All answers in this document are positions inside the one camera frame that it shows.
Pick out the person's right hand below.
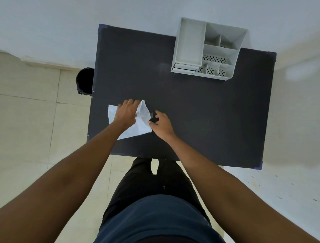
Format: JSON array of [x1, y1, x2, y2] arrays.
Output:
[[149, 110, 176, 141]]

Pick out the person's left hand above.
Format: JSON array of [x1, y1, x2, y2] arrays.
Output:
[[113, 99, 141, 131]]

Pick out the black trousers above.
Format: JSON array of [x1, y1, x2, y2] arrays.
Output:
[[101, 157, 213, 227]]

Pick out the person's right forearm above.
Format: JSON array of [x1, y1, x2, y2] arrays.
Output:
[[160, 133, 320, 243]]

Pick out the black waste bin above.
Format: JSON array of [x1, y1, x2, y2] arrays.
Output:
[[76, 68, 95, 96]]

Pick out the white cloth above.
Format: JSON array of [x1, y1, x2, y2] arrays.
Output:
[[108, 100, 153, 141]]

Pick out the grey plastic desk organizer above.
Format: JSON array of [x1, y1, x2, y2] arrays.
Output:
[[171, 17, 248, 81]]

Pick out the person's left forearm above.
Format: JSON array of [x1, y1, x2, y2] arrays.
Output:
[[0, 122, 125, 243]]

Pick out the black table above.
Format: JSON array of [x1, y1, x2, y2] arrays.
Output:
[[86, 24, 277, 171]]

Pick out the dark blue shirt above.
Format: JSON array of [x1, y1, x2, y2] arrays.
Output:
[[93, 194, 226, 243]]

